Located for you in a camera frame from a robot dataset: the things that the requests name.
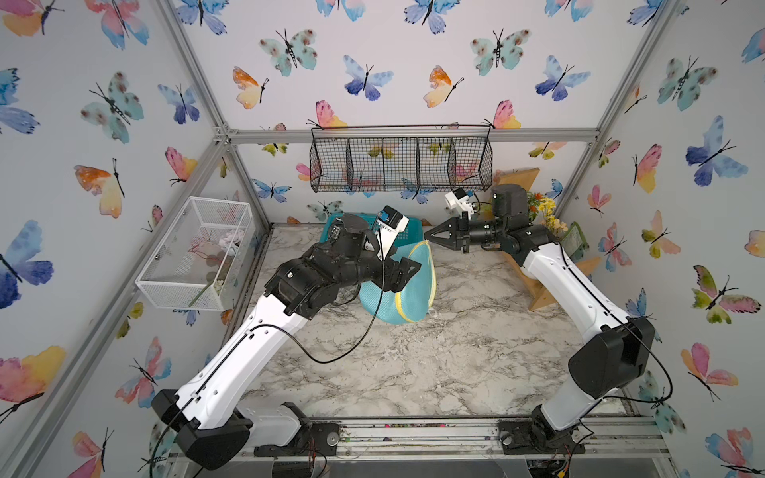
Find wooden zigzag shelf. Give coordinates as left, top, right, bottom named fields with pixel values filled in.
left=493, top=167, right=602, bottom=311

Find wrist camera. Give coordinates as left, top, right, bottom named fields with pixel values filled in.
left=377, top=206, right=408, bottom=261
left=444, top=187, right=475, bottom=220

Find aluminium front rail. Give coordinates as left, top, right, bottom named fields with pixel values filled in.
left=207, top=416, right=669, bottom=465

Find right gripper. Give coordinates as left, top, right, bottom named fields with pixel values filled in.
left=425, top=214, right=510, bottom=255

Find teal mesh laundry bag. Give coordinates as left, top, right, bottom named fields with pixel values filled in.
left=359, top=240, right=437, bottom=325

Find black wire wall basket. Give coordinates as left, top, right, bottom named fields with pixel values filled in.
left=309, top=125, right=494, bottom=193

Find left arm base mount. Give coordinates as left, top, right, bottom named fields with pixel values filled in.
left=248, top=402, right=341, bottom=457

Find white pot orange flowers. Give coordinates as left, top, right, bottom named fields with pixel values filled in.
left=527, top=192, right=548, bottom=213

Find teal plastic basket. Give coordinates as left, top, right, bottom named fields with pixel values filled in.
left=319, top=213, right=424, bottom=246

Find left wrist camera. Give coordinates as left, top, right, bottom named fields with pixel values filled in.
left=377, top=206, right=408, bottom=261

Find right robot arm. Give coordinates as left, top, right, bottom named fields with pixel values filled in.
left=426, top=184, right=655, bottom=439

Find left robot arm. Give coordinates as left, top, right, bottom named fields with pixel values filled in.
left=151, top=206, right=422, bottom=471

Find white mesh wall box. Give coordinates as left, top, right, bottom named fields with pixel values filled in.
left=135, top=196, right=254, bottom=312

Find green framed small board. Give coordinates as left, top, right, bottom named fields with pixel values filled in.
left=560, top=222, right=590, bottom=262

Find white pot yellow pink flowers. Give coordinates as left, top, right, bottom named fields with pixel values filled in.
left=531, top=197, right=569, bottom=239

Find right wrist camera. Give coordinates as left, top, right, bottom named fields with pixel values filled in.
left=444, top=187, right=475, bottom=220

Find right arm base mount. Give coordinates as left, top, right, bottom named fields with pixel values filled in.
left=497, top=406, right=586, bottom=455

